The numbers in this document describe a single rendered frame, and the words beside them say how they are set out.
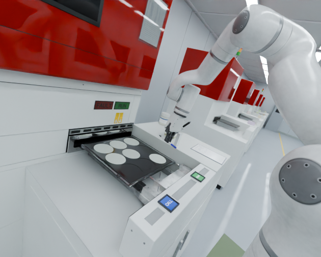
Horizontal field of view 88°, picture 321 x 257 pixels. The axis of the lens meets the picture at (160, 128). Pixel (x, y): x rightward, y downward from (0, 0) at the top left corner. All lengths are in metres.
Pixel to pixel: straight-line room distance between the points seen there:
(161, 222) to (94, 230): 0.24
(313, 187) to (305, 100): 0.18
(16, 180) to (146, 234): 0.64
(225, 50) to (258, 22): 0.22
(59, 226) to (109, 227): 0.18
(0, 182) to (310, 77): 1.04
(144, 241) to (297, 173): 0.39
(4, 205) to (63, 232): 0.37
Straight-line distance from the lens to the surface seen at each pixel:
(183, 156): 0.99
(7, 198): 1.00
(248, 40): 0.53
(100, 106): 0.94
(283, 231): 0.42
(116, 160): 0.85
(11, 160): 0.89
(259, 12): 0.53
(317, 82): 0.45
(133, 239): 0.56
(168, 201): 0.61
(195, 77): 0.78
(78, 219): 0.70
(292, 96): 0.44
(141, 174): 0.80
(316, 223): 0.34
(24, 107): 0.80
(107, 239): 0.66
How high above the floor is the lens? 1.35
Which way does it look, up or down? 18 degrees down
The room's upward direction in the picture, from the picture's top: 18 degrees clockwise
